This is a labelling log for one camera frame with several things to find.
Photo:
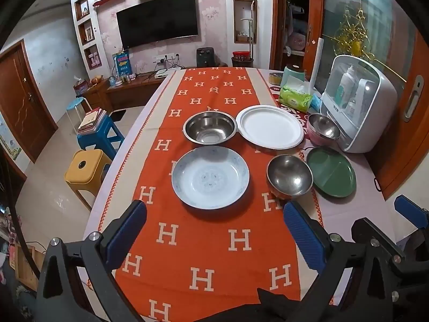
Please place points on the wooden room door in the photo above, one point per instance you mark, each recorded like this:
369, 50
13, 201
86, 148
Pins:
20, 107

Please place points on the brown cardboard box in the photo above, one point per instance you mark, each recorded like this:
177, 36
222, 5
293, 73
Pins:
28, 268

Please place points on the pink-sided steel bowl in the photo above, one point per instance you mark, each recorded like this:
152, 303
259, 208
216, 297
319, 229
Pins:
323, 127

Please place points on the large steel bowl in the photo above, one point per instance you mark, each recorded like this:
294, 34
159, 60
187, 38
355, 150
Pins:
209, 127

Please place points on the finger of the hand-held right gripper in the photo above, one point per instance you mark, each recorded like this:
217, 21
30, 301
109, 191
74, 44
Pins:
410, 211
363, 228

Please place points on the wall-mounted television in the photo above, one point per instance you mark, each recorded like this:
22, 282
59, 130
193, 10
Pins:
157, 20

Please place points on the black air fryer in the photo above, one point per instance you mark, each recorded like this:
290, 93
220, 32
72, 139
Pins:
206, 57

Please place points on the red lidded container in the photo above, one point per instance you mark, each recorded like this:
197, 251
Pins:
242, 58

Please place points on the green wet wipes pack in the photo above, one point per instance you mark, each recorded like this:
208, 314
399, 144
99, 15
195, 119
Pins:
293, 99

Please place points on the red tissue box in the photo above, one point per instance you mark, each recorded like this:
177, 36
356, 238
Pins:
80, 89

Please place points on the small gold-sided steel bowl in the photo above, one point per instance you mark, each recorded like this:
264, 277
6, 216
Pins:
290, 174

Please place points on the white countertop cabinet appliance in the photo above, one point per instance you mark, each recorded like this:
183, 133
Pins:
368, 120

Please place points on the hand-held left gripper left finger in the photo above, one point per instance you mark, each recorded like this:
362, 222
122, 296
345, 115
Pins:
129, 231

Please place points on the small blue packet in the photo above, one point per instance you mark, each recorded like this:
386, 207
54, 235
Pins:
315, 102

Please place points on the orange sliding door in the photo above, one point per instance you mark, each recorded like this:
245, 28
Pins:
402, 161

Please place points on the white wall power strip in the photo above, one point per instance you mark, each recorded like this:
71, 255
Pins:
166, 57

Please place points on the stack of books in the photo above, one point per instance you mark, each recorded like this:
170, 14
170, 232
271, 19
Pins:
92, 119

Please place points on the green divided plate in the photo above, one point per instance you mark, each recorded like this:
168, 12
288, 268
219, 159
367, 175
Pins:
331, 174

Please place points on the orange letter-print table runner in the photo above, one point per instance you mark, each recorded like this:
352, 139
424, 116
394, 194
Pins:
201, 241

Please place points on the white set-top box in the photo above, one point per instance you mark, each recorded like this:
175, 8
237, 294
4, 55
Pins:
164, 72

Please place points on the blue printed box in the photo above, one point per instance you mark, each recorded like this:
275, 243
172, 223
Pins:
122, 62

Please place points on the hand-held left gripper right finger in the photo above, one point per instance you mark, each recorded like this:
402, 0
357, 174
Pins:
303, 231

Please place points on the gold hanging ornament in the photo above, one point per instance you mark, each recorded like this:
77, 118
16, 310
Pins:
355, 26

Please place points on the orange door frame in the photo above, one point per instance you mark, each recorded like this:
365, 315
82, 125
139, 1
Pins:
315, 6

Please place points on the wooden television cabinet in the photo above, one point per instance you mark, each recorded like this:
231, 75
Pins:
127, 90

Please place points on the blue plastic stool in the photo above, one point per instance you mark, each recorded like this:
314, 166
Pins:
100, 137

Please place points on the round yellow tin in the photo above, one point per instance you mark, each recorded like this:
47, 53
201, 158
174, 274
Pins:
276, 77

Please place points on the light blue round stool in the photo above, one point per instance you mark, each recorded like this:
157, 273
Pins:
75, 103

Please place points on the mint green canister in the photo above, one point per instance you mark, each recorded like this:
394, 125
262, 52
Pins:
295, 73

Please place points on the white printed tablecloth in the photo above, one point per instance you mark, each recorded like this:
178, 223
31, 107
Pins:
340, 214

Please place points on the white rolled tube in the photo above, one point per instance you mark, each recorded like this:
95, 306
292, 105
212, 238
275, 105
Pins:
316, 63

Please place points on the white plate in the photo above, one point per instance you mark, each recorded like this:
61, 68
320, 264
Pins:
269, 127

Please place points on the blue patterned porcelain plate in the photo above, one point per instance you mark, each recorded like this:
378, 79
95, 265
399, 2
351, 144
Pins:
209, 177

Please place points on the yellow plastic stool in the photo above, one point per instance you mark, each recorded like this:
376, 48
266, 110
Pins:
83, 171

